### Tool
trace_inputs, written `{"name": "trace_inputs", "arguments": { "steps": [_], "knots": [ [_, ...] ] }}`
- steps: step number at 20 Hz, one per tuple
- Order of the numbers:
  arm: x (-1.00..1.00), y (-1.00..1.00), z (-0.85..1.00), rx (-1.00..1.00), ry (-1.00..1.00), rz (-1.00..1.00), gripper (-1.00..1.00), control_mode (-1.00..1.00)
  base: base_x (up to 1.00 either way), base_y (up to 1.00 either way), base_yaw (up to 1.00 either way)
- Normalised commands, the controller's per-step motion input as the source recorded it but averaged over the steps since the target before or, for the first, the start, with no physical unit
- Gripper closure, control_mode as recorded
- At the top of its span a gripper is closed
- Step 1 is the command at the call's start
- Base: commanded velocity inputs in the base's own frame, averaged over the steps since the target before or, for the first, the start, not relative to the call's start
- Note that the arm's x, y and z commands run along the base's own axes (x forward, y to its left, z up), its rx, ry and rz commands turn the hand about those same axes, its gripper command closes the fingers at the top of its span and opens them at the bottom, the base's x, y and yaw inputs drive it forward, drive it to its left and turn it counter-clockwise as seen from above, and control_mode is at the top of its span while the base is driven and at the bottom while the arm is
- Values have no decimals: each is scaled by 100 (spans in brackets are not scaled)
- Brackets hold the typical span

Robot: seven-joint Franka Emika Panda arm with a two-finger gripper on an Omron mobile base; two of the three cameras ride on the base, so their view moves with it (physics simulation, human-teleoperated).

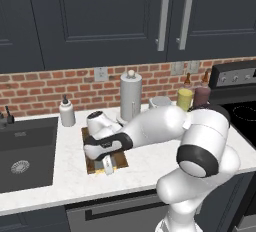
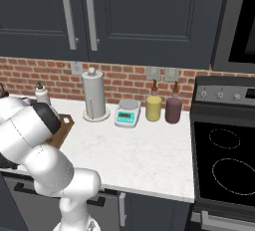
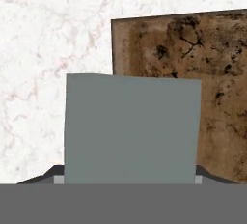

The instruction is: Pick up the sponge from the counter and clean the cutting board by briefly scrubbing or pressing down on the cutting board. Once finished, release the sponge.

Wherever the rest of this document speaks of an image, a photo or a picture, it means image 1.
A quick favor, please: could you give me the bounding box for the maroon condiment bottle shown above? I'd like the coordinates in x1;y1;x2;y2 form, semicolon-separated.
193;70;212;109

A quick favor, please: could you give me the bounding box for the brown wooden cutting board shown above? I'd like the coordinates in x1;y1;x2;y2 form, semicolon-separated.
80;126;130;176

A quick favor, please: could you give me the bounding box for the white soap dispenser bottle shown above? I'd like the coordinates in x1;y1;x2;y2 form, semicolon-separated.
58;94;77;128

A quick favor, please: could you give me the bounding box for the dark cupboard door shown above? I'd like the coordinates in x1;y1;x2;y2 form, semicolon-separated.
0;0;46;74
166;0;256;63
25;0;176;72

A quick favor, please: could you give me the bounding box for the grey wall outlet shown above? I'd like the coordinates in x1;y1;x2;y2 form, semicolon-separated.
171;61;185;76
186;60;201;75
93;66;110;83

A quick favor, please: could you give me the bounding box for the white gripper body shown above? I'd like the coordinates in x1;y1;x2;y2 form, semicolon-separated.
101;154;116;177

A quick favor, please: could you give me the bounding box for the dark tap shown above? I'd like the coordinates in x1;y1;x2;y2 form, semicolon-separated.
0;105;16;128

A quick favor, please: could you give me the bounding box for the grey and yellow sponge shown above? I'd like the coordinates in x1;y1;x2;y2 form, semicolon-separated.
94;160;118;175

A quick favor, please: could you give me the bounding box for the grey dishwasher front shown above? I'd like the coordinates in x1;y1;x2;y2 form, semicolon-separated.
64;191;172;232

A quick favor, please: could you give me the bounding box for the black dishwasher handle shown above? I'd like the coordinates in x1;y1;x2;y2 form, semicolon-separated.
84;201;168;222

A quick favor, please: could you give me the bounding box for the grey cupboard handle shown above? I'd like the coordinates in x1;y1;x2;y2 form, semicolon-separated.
176;0;196;51
155;0;172;52

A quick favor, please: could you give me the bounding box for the black and grey stove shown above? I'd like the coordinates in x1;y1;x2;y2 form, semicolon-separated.
208;59;256;149

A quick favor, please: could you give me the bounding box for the dark lower cupboard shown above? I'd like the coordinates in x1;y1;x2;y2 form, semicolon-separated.
0;205;71;232
194;171;256;232

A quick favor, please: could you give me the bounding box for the yellow condiment bottle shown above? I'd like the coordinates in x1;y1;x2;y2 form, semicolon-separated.
176;72;195;112

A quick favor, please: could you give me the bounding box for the grey paper towel roll holder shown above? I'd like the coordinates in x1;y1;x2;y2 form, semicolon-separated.
119;69;144;123

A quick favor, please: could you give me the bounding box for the dark sink basin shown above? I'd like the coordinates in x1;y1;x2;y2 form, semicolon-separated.
0;116;60;194

